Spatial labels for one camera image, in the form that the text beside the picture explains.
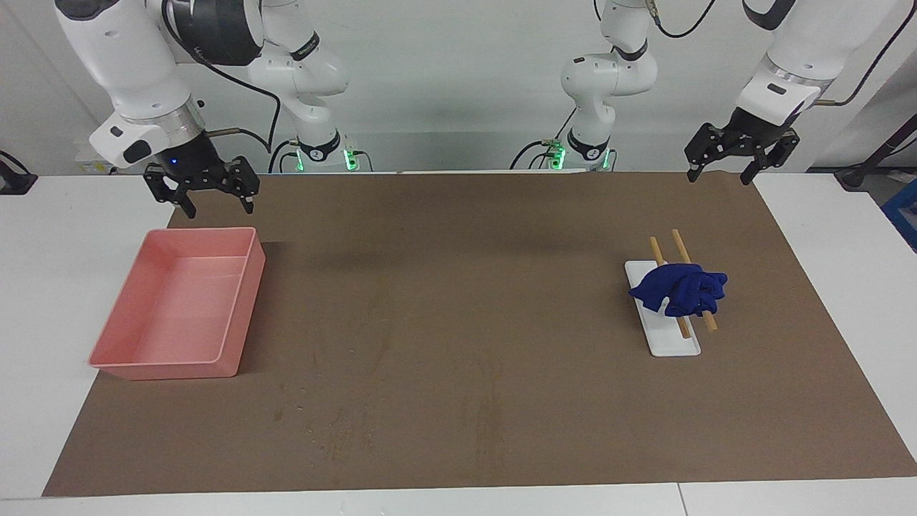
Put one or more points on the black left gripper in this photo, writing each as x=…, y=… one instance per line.
x=756, y=129

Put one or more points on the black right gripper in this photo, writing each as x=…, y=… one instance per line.
x=193, y=163

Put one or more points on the blue towel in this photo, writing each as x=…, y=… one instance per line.
x=680, y=290

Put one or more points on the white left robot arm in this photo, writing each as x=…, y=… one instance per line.
x=609, y=79

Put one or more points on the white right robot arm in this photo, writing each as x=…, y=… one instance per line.
x=122, y=57

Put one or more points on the wooden stick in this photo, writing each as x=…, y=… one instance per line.
x=680, y=244
x=656, y=249

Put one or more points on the black stand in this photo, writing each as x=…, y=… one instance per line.
x=856, y=175

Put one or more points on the pink plastic bin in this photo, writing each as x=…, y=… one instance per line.
x=179, y=308

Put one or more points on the black clamp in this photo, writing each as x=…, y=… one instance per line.
x=14, y=183

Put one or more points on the white rectangular tray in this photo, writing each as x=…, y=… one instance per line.
x=673, y=344

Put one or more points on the brown table mat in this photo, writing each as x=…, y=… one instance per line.
x=458, y=322

